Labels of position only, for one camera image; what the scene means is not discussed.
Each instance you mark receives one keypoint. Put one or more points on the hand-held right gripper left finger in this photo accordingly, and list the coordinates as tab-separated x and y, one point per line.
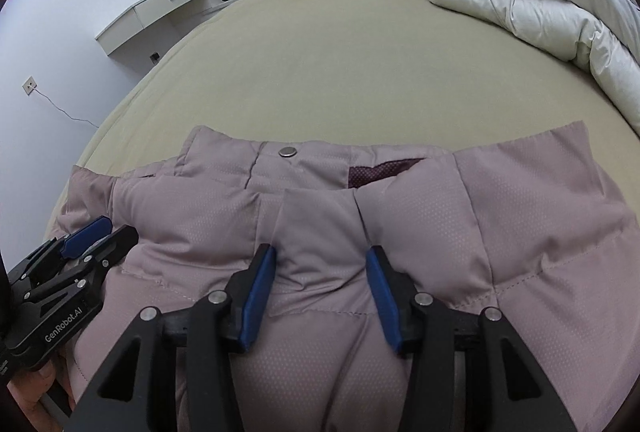
255	297

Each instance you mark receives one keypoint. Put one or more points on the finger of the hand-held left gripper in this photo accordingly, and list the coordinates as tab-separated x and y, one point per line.
115	244
87	232

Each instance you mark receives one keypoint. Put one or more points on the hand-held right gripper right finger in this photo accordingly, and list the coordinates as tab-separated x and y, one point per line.
382	297

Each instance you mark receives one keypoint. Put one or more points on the mauve hooded puffer coat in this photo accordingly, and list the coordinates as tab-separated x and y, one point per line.
320	222

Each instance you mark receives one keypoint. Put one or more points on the person's left hand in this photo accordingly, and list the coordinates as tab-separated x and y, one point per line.
32	394

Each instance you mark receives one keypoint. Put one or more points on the bed with olive sheet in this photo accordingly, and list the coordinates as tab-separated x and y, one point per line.
325	62

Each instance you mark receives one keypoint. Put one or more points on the wall socket with plug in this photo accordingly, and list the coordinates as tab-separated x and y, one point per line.
28	85

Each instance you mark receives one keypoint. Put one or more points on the white wall-mounted desk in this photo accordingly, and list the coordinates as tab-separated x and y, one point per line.
150	10

